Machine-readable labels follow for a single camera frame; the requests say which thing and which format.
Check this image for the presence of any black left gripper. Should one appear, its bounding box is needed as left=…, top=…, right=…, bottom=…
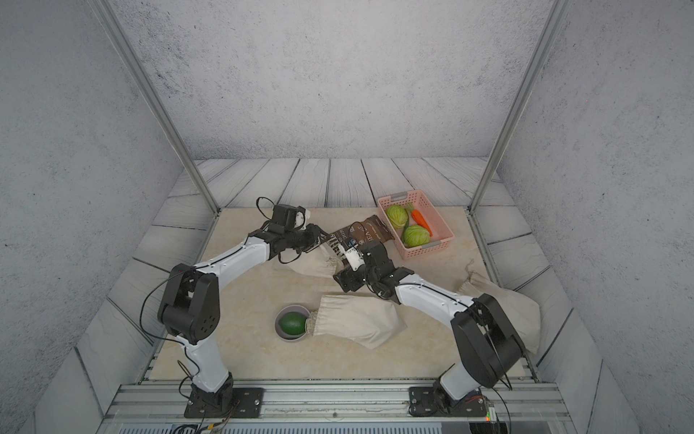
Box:
left=283, top=223, right=333, bottom=254

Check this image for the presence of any beige drawstring soil bag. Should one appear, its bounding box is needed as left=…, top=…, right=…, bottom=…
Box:
left=305, top=294, right=407, bottom=349

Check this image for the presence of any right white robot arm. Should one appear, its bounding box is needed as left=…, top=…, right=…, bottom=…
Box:
left=334, top=242, right=526, bottom=403

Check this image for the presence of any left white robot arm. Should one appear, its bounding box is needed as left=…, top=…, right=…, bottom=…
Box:
left=157, top=224, right=328, bottom=393

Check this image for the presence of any small beige cloth bag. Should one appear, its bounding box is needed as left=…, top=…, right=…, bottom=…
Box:
left=273, top=244, right=344, bottom=278

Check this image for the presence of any brown Kettle chips bag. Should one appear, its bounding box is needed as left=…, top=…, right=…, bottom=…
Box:
left=328, top=215, right=393, bottom=265

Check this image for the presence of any beige cloth bag right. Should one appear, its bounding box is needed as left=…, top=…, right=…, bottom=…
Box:
left=457, top=260, right=541, bottom=354

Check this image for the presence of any green cabbage front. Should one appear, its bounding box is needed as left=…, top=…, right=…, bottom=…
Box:
left=401, top=225, right=431, bottom=249

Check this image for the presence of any green cabbage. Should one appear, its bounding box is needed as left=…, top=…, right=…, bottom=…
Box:
left=386, top=204, right=410, bottom=230
left=401, top=225, right=431, bottom=249

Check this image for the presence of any green cabbage back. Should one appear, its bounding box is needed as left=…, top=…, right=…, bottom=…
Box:
left=386, top=204, right=410, bottom=230

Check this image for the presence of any orange carrot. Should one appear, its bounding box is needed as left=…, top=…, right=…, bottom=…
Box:
left=405, top=204, right=433, bottom=236

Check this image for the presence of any pink plastic basket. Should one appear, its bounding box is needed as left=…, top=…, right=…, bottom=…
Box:
left=377, top=190, right=455, bottom=260

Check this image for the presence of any grey bowl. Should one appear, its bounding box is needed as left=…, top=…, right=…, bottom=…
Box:
left=274, top=305, right=310, bottom=342

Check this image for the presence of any green avocado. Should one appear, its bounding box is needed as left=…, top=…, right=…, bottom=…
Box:
left=278, top=312, right=307, bottom=336

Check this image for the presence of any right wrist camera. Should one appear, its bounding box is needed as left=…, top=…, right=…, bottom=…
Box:
left=343, top=246, right=365, bottom=271

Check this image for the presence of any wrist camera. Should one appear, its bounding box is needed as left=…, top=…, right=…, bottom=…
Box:
left=343, top=246, right=365, bottom=271
left=271, top=204, right=310, bottom=230

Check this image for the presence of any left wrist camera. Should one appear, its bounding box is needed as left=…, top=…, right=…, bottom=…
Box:
left=271, top=204, right=310, bottom=230

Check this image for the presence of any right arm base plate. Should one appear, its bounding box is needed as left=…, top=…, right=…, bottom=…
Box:
left=408, top=386, right=488, bottom=418

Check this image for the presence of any left aluminium frame post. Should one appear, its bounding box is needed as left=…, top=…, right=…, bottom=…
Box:
left=89, top=0, right=222, bottom=216

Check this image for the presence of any aluminium frame post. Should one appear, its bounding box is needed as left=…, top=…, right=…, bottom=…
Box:
left=89, top=0, right=222, bottom=216
left=468, top=0, right=570, bottom=215

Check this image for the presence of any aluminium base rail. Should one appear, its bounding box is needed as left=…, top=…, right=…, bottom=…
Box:
left=104, top=378, right=571, bottom=425

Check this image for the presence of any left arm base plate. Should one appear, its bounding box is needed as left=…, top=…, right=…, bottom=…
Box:
left=184, top=387, right=265, bottom=419

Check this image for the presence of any right aluminium frame post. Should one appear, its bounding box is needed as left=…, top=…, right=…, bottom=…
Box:
left=468, top=0, right=570, bottom=215

